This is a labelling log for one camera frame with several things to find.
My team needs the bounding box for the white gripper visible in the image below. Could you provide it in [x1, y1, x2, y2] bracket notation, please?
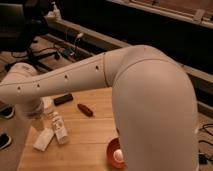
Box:
[20, 99, 44, 131]

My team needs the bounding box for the white sponge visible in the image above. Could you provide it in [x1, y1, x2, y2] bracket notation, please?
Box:
[33, 128, 54, 151]

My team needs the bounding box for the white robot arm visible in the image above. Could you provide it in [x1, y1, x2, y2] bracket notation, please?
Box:
[0, 45, 199, 171]

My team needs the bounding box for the black white shoe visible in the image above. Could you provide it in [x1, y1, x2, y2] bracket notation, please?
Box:
[0, 106, 15, 119]
[0, 133, 12, 150]

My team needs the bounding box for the black rectangular remote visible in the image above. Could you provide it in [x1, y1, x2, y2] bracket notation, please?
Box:
[53, 94, 73, 106]

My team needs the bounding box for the dark red oblong object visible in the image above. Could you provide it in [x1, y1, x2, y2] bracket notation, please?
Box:
[77, 104, 93, 117]

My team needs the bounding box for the blue electronics board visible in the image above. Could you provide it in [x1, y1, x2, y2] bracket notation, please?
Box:
[61, 48, 75, 59]

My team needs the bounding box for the red bowl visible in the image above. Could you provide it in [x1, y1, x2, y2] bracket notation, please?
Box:
[106, 138, 125, 169]

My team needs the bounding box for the black office chair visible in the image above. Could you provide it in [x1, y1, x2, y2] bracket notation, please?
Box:
[0, 0, 59, 71]

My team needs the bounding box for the white egg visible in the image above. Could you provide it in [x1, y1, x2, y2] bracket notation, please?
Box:
[113, 149, 124, 163]

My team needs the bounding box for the black power adapter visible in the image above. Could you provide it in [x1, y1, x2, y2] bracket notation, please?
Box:
[199, 153, 207, 165]

